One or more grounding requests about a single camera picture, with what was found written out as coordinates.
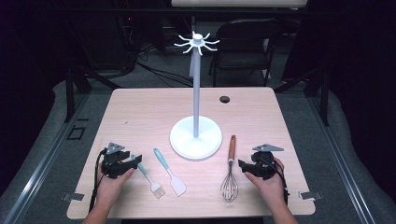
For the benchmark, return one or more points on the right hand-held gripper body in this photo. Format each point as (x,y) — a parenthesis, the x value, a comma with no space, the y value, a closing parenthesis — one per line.
(264,165)

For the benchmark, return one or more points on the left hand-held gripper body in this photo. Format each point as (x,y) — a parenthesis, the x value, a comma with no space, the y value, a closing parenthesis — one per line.
(112,165)

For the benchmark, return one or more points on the white utensil rack stand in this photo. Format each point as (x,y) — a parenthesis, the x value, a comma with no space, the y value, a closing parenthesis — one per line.
(186,144)

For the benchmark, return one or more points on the person's left hand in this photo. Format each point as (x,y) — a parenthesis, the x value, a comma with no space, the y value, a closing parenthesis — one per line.
(109,188)

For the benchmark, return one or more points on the person's right hand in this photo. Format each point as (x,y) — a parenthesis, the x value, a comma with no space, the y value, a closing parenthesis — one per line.
(274,189)

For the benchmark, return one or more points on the grey metal table clamp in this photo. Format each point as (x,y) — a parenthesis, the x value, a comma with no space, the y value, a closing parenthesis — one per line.
(73,196)
(309,195)

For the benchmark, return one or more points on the dark round table grommet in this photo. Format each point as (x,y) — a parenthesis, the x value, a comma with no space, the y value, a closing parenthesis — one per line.
(224,99)

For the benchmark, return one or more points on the black metal stand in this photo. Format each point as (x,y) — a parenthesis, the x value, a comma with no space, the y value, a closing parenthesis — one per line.
(70,93)
(325,99)

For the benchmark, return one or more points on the black folding chair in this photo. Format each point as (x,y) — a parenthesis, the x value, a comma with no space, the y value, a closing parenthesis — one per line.
(246,34)

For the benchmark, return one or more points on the aluminium floor rail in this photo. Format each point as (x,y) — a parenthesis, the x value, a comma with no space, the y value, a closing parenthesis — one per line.
(37,174)
(342,168)

